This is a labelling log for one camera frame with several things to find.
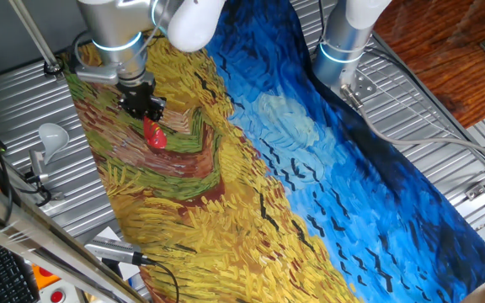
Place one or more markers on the grey box with red button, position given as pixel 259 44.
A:
pixel 59 294

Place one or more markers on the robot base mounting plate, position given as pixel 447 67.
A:
pixel 364 86

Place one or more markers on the grey plastic ladle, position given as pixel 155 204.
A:
pixel 53 136

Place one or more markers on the red toy pepper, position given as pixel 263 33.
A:
pixel 155 134

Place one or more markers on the aluminium frame bar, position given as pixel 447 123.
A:
pixel 57 248

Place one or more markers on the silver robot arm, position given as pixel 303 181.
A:
pixel 116 25

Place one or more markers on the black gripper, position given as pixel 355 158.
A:
pixel 137 94

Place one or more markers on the thin metal pole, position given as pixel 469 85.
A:
pixel 36 35

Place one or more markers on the Van Gogh painting tablecloth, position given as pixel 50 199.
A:
pixel 242 189

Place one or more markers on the orange box with red button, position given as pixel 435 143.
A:
pixel 44 272

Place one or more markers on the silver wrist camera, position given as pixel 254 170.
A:
pixel 97 76

